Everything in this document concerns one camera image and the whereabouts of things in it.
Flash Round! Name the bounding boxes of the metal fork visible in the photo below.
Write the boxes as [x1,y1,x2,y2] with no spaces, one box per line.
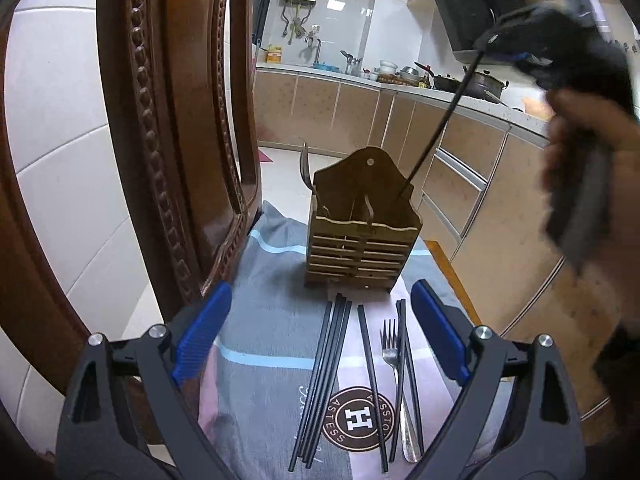
[381,318,420,463]

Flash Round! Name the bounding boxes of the carved wooden chair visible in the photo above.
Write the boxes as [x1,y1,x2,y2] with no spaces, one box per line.
[0,0,263,461]

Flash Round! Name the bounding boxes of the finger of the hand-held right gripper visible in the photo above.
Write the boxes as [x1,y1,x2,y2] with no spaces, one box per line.
[510,50,557,81]
[475,3,552,55]

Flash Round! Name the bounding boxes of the kitchen base cabinets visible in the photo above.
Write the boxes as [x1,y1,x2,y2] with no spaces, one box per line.
[252,69,640,441]

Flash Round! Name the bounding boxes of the grey pink towel with logo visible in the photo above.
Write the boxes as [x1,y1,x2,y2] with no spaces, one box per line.
[197,200,506,480]

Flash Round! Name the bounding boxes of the metal cooking pot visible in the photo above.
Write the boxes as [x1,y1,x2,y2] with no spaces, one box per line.
[470,70,511,103]

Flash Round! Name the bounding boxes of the black range hood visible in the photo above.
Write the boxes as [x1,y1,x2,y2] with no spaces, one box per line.
[430,0,527,65]

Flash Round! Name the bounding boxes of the metal kitchen faucet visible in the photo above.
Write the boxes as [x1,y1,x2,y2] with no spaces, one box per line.
[303,36,323,67]

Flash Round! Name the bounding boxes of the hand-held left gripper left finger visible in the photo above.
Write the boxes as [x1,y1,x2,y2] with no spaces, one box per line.
[55,280,236,480]

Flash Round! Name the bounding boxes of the kitchen countertop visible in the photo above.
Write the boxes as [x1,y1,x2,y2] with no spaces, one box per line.
[255,61,557,147]

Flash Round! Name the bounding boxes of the black wok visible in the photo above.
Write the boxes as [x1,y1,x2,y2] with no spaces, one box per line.
[414,62,468,94]

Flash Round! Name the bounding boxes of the wooden utensil holder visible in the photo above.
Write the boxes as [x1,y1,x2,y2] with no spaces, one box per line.
[305,146,423,293]

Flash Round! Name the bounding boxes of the person's right hand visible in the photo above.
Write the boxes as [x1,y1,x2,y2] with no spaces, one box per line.
[542,87,640,196]

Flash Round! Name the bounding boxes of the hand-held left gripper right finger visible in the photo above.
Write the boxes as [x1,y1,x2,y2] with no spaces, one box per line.
[407,280,587,480]

